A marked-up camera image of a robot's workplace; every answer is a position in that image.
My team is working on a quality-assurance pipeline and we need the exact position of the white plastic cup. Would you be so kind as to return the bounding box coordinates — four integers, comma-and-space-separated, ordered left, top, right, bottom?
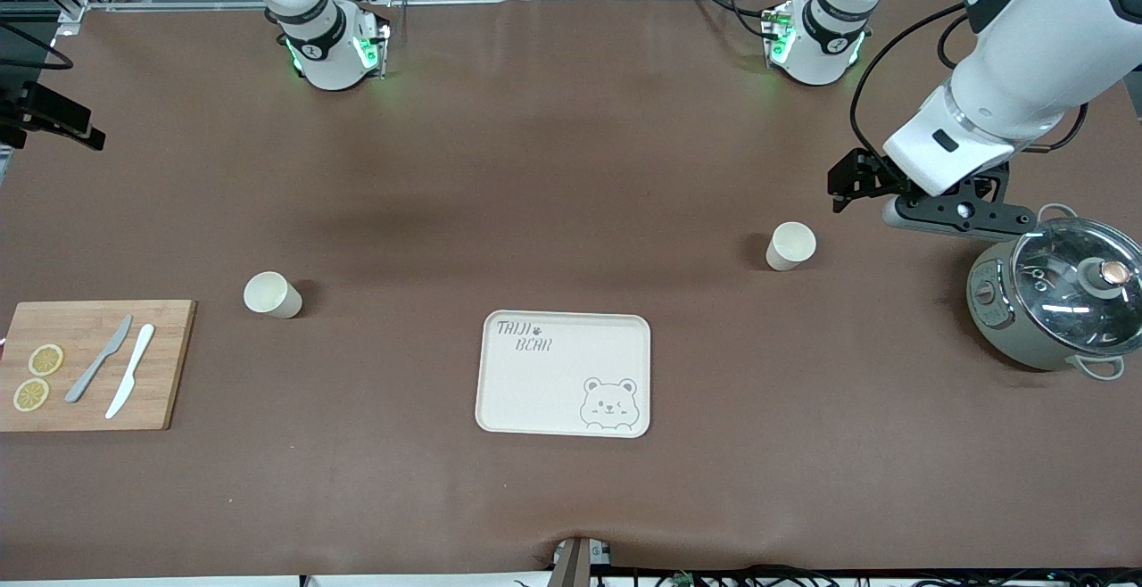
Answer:
765, 222, 817, 272
244, 271, 303, 319

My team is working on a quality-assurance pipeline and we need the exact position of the cream tray with bear print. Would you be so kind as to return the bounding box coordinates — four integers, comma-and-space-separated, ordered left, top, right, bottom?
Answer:
475, 310, 652, 439

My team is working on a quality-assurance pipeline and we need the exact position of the grey-green electric pot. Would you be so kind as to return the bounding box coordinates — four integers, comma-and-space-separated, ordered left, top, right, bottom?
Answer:
966, 203, 1142, 381

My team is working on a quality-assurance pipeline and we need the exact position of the glass pot lid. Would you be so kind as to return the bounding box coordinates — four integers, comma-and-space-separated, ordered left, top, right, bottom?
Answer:
1011, 217, 1142, 358

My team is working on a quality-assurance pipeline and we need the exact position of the white plastic knife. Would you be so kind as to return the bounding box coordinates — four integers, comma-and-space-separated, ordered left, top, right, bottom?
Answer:
104, 324, 156, 420

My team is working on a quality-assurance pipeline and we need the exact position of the grey plastic knife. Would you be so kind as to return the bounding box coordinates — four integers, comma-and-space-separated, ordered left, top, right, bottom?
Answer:
64, 314, 134, 404

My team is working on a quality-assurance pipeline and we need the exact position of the wooden cutting board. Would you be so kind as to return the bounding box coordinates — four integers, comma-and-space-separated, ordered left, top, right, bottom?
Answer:
0, 300, 197, 433

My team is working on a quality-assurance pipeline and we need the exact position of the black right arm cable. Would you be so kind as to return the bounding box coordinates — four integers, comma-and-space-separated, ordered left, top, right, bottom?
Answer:
0, 23, 77, 70

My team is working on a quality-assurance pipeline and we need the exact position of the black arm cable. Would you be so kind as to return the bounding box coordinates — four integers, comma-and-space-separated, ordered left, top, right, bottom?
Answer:
849, 3, 1088, 160
0, 23, 77, 70

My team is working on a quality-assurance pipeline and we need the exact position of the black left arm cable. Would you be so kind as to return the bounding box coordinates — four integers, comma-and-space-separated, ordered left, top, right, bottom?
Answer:
849, 3, 1088, 160

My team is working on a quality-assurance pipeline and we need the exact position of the grey bracket at table edge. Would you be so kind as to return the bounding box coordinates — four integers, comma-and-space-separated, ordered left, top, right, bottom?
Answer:
553, 536, 613, 587

